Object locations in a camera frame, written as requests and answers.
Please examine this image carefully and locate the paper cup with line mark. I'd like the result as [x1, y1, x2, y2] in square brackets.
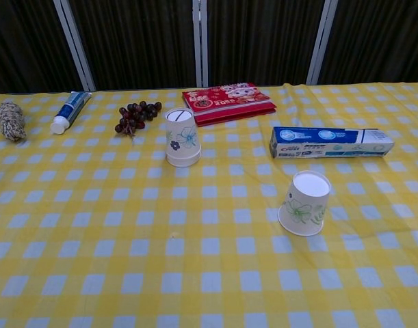
[164, 109, 202, 162]

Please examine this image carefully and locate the white green-flower paper cup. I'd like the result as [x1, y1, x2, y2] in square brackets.
[278, 169, 332, 237]

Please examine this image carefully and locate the white floral paper cup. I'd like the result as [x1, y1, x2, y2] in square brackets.
[166, 154, 201, 168]

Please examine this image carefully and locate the red desk calendar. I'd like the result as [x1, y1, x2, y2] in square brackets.
[181, 81, 277, 128]

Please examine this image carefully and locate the dark red grape bunch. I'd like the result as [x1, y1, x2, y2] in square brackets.
[114, 100, 164, 138]

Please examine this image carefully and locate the yellow white checked tablecloth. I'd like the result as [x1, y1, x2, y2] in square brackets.
[0, 80, 418, 328]

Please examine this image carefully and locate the blue white toothpaste box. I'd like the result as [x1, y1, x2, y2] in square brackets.
[269, 126, 395, 160]

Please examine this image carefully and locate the blue white toothpaste tube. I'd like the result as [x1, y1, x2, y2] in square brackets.
[49, 91, 94, 135]

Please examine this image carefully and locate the white screen frame post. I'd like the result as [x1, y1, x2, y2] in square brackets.
[192, 0, 210, 88]
[52, 0, 97, 93]
[305, 0, 343, 85]

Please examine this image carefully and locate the braided rope bundle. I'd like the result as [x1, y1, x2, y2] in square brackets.
[0, 101, 27, 141]

